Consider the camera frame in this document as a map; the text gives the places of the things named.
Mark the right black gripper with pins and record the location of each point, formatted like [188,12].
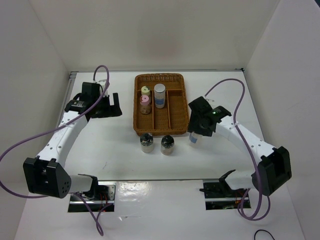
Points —
[192,126]

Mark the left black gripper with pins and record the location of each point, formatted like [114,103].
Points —
[111,110]

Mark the silver cap jar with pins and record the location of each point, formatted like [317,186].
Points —
[159,95]
[194,139]

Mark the pink cap spice bottle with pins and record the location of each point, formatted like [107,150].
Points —
[145,104]

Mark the black cap bottle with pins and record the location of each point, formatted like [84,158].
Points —
[167,145]
[147,142]

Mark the yellow cap spice bottle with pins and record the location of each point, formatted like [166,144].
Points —
[145,90]

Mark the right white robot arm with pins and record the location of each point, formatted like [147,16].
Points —
[273,164]

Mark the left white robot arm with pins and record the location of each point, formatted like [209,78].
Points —
[45,173]

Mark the brown wicker divided basket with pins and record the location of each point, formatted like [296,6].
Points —
[173,118]

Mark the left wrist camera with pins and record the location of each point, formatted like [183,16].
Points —
[91,90]

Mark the aluminium table rail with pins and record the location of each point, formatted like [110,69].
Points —
[71,80]

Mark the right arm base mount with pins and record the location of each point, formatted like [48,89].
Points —
[218,198]

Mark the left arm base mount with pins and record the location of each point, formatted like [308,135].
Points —
[102,200]

